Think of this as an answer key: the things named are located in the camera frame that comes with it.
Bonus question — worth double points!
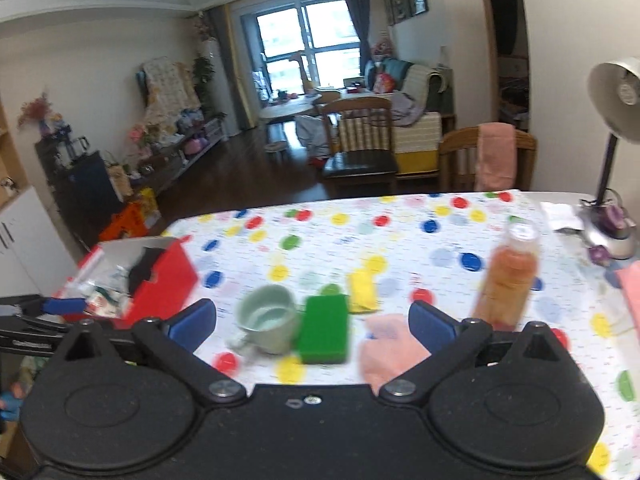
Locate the pink fluffy cloth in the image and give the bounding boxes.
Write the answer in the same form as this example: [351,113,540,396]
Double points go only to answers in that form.
[358,314,431,396]

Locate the orange drink bottle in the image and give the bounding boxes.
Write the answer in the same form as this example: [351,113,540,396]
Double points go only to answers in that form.
[473,218,540,332]

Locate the red white cardboard box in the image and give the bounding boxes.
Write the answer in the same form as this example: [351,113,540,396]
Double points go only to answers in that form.
[58,237,198,328]

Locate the green ceramic mug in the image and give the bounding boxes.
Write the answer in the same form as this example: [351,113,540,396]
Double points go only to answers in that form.
[227,285,300,356]

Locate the yellow cloth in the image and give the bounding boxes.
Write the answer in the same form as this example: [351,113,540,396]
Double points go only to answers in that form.
[347,269,380,314]

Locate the balloon print tablecloth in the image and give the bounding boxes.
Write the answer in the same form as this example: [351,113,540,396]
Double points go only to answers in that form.
[167,191,639,479]

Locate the green sponge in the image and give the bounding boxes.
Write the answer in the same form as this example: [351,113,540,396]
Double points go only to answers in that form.
[296,295,349,365]

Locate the orange gift bag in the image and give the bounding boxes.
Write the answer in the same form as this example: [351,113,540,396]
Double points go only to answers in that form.
[99,188,162,242]

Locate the long low tv cabinet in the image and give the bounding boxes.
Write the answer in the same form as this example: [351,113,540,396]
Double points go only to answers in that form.
[131,118,227,196]

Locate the wooden chair with towel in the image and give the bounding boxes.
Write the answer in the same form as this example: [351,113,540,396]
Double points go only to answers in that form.
[438,126,538,192]

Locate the pink towel on chair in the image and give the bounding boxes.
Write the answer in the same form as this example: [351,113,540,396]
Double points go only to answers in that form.
[474,122,516,192]

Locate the dark wooden dining chair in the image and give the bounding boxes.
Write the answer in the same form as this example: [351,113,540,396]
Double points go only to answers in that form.
[320,96,399,188]

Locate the small wooden stool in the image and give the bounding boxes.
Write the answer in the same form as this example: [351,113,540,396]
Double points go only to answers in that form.
[265,141,290,157]

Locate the grey bag on floor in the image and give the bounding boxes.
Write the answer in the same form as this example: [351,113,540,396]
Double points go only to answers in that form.
[294,115,331,158]

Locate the sofa with cream cover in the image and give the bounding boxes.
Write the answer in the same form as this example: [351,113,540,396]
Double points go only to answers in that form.
[340,58,457,178]

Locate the light wooden coffee table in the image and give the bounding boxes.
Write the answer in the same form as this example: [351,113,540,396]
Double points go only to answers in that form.
[258,89,342,140]

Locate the grey desk lamp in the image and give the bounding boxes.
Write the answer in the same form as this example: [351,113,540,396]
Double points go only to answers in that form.
[578,58,639,260]

